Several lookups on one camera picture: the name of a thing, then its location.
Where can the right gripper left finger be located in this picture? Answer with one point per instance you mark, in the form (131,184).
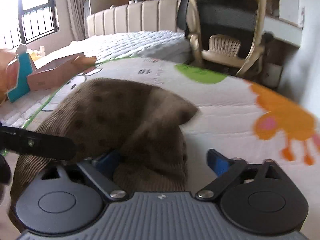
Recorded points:
(67,198)

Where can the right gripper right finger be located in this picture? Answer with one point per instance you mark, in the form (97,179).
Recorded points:
(257,198)

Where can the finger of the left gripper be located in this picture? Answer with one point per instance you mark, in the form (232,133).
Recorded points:
(26,142)

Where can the brown corduroy dotted garment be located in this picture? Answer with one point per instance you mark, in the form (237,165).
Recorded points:
(140,123)

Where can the pink cardboard box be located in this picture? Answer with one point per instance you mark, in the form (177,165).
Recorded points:
(57,72)

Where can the cartoon printed play mat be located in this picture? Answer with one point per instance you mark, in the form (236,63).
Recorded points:
(237,118)

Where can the white trash bin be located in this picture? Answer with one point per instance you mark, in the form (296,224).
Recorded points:
(271,75)

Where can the white quilted mattress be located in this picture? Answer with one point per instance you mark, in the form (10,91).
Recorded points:
(163,45)

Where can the grey curtain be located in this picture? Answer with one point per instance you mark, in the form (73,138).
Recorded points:
(77,18)

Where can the beige mesh office chair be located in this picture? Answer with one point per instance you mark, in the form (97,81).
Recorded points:
(226,32)

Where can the beige padded headboard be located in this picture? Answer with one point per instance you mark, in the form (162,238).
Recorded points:
(154,15)

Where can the white box on desk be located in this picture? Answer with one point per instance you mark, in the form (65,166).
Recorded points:
(291,12)

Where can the window with black frame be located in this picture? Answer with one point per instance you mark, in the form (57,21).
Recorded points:
(25,21)

